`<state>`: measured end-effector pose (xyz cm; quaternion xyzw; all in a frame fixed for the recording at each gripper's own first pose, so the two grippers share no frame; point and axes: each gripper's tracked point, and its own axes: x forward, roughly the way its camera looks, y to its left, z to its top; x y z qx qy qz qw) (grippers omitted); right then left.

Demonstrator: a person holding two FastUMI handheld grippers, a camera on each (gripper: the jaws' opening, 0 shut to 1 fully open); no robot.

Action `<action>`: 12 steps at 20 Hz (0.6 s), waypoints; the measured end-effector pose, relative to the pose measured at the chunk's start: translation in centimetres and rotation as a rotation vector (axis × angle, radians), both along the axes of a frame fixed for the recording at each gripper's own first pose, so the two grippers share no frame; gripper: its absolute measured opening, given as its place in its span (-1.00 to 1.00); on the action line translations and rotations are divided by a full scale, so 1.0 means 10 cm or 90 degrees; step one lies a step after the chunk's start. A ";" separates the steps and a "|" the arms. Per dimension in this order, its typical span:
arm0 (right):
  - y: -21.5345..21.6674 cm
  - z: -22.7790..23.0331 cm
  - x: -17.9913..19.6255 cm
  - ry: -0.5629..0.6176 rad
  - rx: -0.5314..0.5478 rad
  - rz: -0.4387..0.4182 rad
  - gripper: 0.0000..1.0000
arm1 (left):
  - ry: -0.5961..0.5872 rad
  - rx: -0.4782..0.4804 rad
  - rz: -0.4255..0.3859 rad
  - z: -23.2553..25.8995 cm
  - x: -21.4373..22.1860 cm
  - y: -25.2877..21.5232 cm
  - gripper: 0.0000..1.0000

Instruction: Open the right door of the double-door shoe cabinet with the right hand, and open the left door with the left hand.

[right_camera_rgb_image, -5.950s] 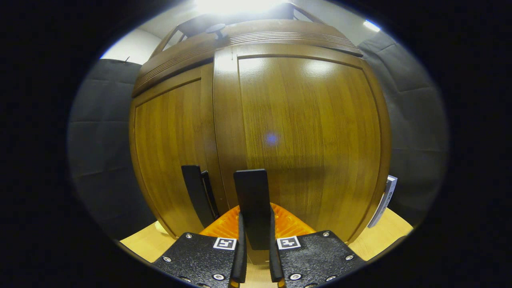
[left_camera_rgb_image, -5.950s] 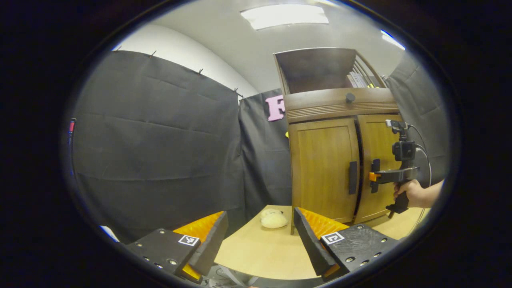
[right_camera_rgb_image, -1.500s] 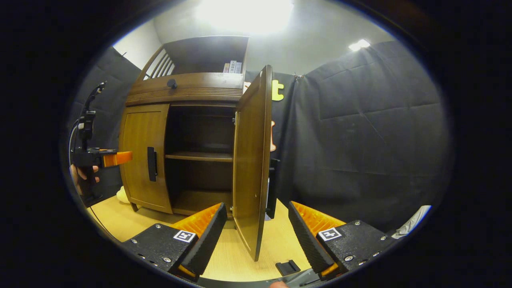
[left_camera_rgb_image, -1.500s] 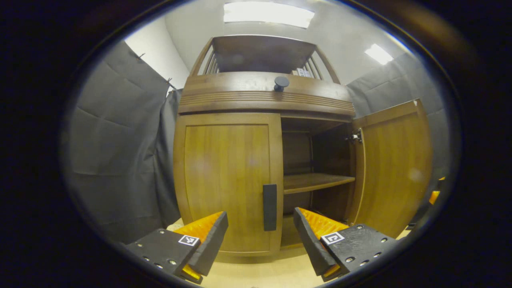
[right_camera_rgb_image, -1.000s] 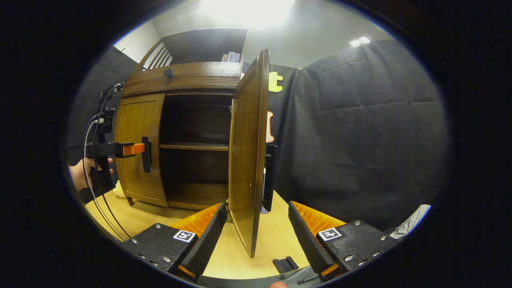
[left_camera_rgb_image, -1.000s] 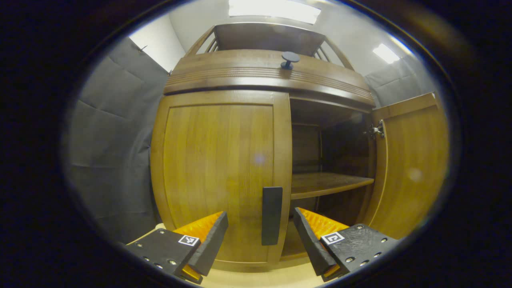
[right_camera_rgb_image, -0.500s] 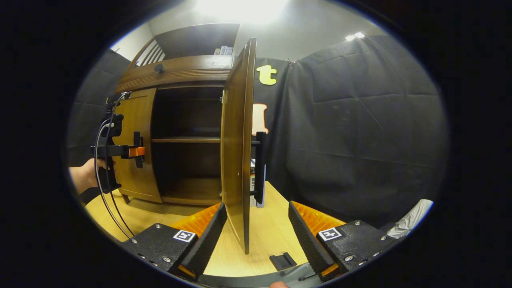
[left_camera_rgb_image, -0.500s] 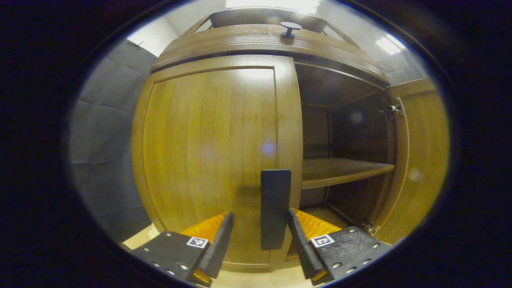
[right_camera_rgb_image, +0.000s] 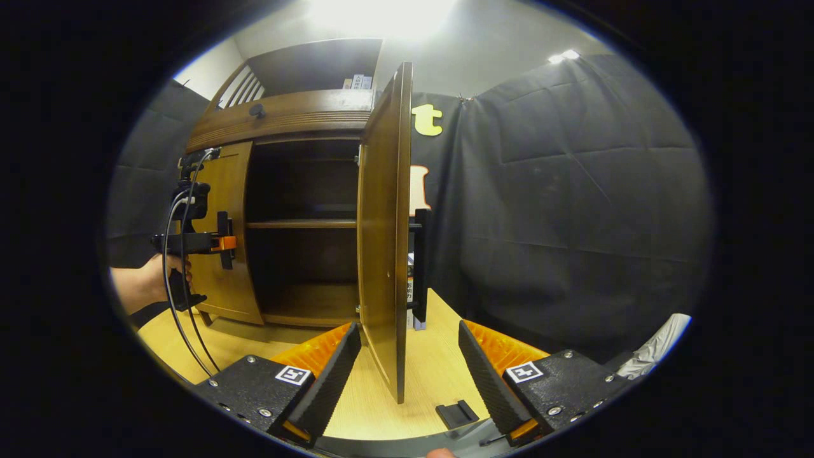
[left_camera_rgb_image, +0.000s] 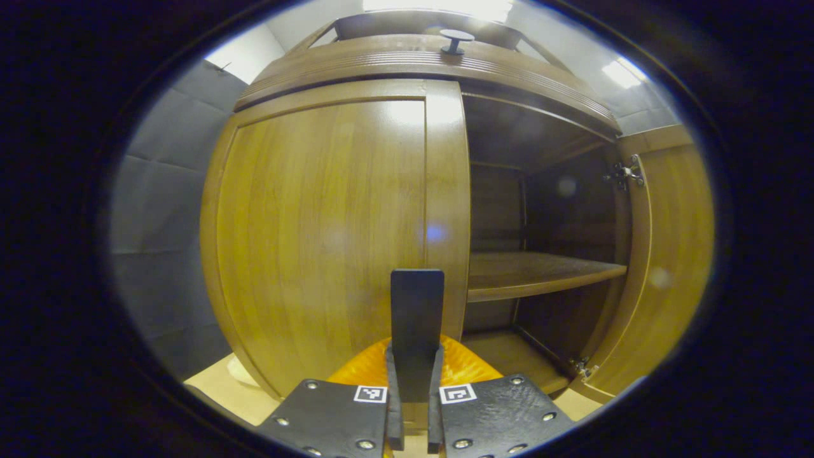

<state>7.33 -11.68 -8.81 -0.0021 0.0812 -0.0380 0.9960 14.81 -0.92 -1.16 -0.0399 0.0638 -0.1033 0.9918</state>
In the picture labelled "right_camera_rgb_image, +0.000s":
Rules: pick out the wooden double-door shoe cabinet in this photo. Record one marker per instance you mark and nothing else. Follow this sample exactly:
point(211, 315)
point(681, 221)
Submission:
point(299, 267)

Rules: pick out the small ceiling light panel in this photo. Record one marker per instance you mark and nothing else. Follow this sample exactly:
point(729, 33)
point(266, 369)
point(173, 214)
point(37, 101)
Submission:
point(564, 56)

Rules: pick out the white cloth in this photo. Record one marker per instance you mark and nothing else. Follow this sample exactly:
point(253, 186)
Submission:
point(655, 346)

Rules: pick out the large ceiling light panel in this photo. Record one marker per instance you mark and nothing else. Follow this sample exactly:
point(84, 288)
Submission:
point(381, 16)

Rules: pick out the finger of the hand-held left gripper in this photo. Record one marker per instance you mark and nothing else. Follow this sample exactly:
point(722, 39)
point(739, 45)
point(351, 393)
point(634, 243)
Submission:
point(224, 243)

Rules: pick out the books beside cabinet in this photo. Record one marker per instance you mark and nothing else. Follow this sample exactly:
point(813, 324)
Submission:
point(411, 286)

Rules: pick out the small black plastic clip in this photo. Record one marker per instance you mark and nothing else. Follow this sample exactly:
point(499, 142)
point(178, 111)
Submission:
point(456, 415)

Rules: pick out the books on cabinet shelf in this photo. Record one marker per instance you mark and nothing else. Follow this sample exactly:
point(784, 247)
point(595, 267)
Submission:
point(357, 82)

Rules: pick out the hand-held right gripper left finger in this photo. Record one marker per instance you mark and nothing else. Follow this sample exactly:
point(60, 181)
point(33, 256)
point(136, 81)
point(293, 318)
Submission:
point(331, 381)

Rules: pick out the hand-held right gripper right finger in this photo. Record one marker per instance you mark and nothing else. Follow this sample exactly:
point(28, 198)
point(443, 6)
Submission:
point(486, 381)

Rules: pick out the wooden cabinet door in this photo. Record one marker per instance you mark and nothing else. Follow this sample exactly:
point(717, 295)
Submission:
point(381, 254)
point(238, 286)

